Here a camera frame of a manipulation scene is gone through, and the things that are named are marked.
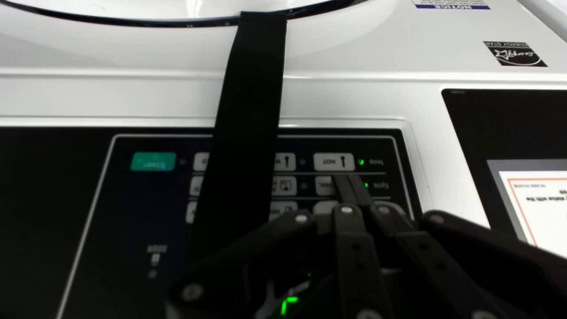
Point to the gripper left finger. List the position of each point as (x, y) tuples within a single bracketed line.
[(354, 266)]

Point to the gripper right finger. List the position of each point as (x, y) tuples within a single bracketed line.
[(487, 266)]

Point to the white washing machine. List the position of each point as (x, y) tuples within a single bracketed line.
[(354, 97)]

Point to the round washing machine door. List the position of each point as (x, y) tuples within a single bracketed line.
[(133, 9)]

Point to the white paper notice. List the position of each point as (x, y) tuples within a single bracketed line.
[(540, 208)]

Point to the black sticker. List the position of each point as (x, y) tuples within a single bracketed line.
[(516, 55)]

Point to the blue and white sticker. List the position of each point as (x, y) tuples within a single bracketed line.
[(452, 4)]

